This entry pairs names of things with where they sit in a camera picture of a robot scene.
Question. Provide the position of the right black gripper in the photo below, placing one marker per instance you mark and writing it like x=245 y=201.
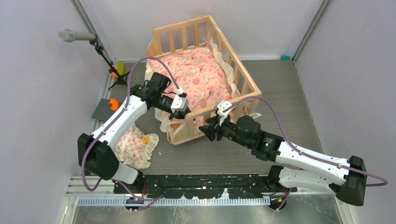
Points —
x=209 y=130

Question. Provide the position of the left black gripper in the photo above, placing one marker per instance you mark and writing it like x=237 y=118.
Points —
x=180 y=115

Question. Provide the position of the pink printed cushion with ties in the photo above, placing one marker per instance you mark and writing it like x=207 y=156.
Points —
x=206 y=78

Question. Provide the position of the wooden slatted pet bed frame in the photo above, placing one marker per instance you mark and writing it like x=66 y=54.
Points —
x=193 y=33

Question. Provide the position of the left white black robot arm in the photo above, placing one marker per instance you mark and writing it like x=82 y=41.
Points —
x=96 y=151

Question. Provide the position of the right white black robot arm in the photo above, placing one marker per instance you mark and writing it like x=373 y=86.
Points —
x=297 y=167

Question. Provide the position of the small checkered ruffled pillow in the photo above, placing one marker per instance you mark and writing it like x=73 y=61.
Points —
x=135 y=148

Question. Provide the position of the orange curved toy piece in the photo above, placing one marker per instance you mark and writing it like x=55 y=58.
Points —
x=114 y=104

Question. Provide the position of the orange green toy ball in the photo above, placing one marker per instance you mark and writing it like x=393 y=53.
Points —
x=120 y=68

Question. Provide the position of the grey building plate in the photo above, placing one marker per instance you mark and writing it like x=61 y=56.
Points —
x=103 y=111

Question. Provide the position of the teal small block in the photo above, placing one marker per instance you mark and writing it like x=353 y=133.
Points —
x=285 y=57

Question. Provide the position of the silver microphone on tripod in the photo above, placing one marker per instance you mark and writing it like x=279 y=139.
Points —
x=68 y=35

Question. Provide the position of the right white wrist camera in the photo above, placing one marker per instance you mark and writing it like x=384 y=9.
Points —
x=223 y=110

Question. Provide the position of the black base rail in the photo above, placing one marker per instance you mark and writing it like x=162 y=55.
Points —
x=237 y=186

